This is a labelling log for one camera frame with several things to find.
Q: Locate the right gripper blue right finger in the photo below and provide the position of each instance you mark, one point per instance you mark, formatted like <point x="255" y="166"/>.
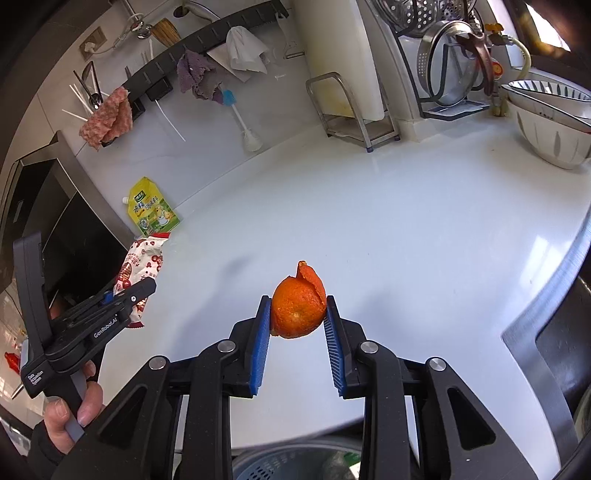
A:
<point x="336" y="343"/>

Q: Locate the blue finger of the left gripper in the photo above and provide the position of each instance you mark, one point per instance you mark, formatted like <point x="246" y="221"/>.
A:
<point x="137" y="292"/>
<point x="106" y="298"/>

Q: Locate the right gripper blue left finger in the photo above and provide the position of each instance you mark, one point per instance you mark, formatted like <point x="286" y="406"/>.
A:
<point x="259" y="339"/>

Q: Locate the red white snack wrapper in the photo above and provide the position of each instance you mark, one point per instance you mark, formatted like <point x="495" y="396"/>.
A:
<point x="144" y="259"/>

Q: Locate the orange peel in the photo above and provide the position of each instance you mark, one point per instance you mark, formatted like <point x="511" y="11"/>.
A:
<point x="298" y="305"/>

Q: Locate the black sleeve forearm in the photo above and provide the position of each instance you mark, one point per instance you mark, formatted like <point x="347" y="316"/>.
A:
<point x="50" y="443"/>

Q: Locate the grey perforated trash bin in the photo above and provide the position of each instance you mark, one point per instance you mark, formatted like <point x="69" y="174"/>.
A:
<point x="329" y="457"/>

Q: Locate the black kitchen sink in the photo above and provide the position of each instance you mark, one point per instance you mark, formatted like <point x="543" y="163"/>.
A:
<point x="550" y="342"/>

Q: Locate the left hand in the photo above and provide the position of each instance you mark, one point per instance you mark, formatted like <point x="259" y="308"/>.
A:
<point x="57" y="413"/>

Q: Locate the yellow seasoning pouch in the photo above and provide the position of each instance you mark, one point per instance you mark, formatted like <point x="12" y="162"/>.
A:
<point x="148" y="209"/>

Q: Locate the black stove hob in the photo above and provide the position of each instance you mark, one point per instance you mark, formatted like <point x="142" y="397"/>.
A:
<point x="83" y="240"/>

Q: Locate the pink dish cloth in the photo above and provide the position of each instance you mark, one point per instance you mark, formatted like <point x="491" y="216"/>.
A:
<point x="111" y="120"/>

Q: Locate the blue white bottle brush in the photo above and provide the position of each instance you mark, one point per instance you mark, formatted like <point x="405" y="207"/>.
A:
<point x="251" y="143"/>

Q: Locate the steel cutting board rack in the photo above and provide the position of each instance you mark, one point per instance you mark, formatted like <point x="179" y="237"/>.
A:
<point x="369" y="134"/>

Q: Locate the purple grey dish cloth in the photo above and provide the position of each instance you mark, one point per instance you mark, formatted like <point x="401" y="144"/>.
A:
<point x="200" y="76"/>

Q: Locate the white hanging cloth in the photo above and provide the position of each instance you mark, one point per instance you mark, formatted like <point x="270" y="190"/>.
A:
<point x="246" y="52"/>

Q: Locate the white peeler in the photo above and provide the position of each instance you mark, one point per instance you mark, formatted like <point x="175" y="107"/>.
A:
<point x="293" y="47"/>

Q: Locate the steel pot lid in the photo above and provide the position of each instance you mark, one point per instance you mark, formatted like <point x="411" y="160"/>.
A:
<point x="447" y="71"/>

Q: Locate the white cutting board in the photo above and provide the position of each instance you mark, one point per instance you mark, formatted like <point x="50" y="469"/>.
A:
<point x="335" y="40"/>

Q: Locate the white patterned colander bowl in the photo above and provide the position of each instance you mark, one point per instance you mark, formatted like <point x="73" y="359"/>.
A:
<point x="554" y="118"/>

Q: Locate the black dish rack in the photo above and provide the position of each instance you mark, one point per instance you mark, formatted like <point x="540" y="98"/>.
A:
<point x="395" y="30"/>

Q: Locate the black wall hook rail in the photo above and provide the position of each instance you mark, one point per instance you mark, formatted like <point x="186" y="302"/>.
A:
<point x="152" y="79"/>

